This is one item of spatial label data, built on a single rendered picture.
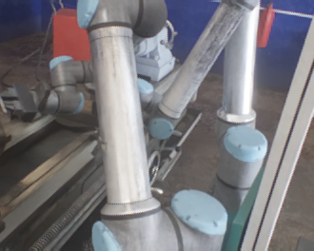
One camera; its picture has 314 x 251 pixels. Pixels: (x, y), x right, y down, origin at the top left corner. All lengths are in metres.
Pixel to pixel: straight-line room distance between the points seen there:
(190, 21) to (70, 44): 1.90
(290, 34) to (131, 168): 4.82
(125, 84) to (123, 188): 0.25
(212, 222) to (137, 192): 0.20
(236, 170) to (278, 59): 4.35
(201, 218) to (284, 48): 4.78
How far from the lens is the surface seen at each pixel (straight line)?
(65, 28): 4.73
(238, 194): 1.47
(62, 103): 1.47
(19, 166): 1.97
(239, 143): 1.39
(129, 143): 0.94
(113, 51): 0.96
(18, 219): 1.51
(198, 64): 1.31
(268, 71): 5.75
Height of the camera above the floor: 1.81
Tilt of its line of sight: 27 degrees down
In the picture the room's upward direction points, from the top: 8 degrees clockwise
